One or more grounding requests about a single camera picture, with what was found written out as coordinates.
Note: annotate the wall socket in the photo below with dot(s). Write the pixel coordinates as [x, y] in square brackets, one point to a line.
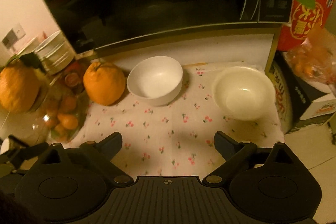
[13, 37]

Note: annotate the plastic bag of oranges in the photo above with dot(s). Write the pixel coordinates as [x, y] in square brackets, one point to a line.
[312, 64]

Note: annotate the glass jar of kumquats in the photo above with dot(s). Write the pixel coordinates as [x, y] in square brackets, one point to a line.
[63, 113]

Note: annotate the orange citrus fruit with leaves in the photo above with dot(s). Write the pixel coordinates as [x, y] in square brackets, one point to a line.
[17, 87]

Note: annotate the red printed carton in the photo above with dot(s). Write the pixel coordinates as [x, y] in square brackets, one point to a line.
[309, 11]

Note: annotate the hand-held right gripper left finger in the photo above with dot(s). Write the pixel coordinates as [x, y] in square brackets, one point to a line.
[111, 145]

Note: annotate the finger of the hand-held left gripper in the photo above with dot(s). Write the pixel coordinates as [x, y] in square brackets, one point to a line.
[29, 151]

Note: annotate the black and white cardboard box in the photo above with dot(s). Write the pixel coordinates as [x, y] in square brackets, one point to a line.
[302, 103]

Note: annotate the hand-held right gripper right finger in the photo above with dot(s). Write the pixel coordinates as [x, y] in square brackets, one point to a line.
[221, 145]

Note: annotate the stack of white cups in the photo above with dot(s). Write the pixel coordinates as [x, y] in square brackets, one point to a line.
[53, 53]

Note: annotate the jar with orange label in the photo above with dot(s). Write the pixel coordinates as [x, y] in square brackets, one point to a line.
[74, 78]

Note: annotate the white bowl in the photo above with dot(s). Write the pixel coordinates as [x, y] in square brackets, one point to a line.
[155, 82]

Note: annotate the cherry print tablecloth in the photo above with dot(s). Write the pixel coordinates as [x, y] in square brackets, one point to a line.
[162, 129]

